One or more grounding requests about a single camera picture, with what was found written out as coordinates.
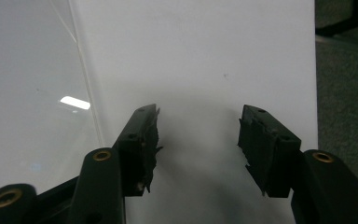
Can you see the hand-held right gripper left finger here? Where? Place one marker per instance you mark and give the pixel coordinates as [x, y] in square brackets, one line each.
[136, 149]

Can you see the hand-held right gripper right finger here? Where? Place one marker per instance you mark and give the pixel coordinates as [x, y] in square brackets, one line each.
[270, 149]

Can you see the clear acrylic photo frame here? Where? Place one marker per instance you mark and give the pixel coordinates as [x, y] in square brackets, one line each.
[28, 93]

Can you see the white table sheet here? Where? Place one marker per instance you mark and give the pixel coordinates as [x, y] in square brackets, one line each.
[199, 62]

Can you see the black metal stand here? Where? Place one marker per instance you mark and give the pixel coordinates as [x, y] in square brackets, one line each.
[348, 21]

